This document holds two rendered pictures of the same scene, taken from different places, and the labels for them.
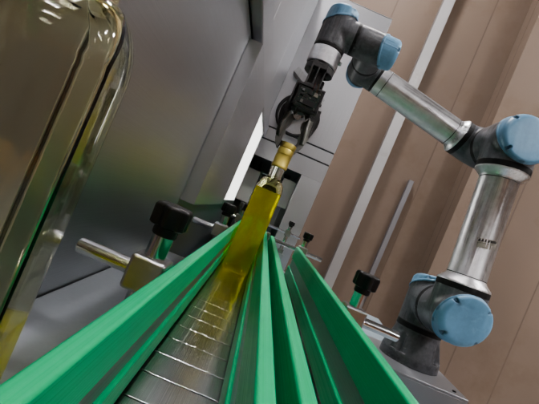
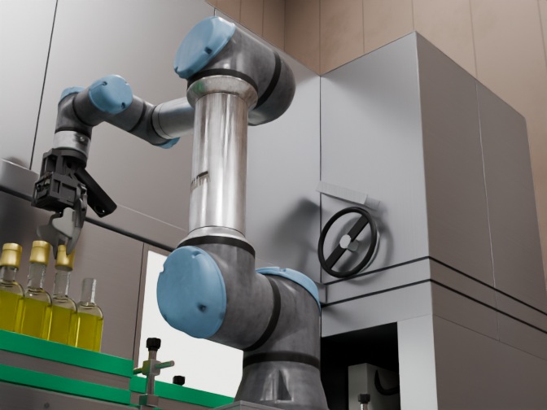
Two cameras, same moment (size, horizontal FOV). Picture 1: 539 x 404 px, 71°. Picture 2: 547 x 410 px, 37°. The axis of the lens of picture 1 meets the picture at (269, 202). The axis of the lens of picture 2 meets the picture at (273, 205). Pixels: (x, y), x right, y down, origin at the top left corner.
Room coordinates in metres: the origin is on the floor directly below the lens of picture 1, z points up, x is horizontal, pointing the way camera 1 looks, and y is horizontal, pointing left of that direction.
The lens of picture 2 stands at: (0.12, -1.33, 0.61)
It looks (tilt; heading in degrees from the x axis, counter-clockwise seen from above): 24 degrees up; 44
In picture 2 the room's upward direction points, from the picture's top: 1 degrees clockwise
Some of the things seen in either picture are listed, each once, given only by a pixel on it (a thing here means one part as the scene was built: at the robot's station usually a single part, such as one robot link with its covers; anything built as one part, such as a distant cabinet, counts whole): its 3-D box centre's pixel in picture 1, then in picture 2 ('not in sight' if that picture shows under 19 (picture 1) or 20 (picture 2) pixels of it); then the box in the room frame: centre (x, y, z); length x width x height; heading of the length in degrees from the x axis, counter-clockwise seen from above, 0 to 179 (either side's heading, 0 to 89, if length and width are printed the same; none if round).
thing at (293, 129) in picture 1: (297, 116); (350, 243); (1.86, 0.04, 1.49); 0.21 x 0.05 x 0.21; 91
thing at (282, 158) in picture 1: (282, 158); (10, 257); (0.81, 0.01, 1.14); 0.04 x 0.04 x 0.04
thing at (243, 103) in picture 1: (237, 152); (126, 311); (1.18, 0.15, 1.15); 0.90 x 0.03 x 0.34; 1
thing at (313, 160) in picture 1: (314, 104); (435, 215); (2.23, -0.01, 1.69); 0.70 x 0.37 x 0.89; 1
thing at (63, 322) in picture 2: not in sight; (53, 351); (0.93, 0.01, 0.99); 0.06 x 0.06 x 0.21; 0
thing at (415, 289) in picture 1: (430, 301); (277, 319); (1.00, -0.49, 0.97); 0.13 x 0.12 x 0.14; 178
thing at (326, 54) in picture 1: (324, 61); (72, 148); (0.91, 0.01, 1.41); 0.08 x 0.08 x 0.05
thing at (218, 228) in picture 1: (207, 231); not in sight; (0.73, 0.09, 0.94); 0.07 x 0.04 x 0.13; 91
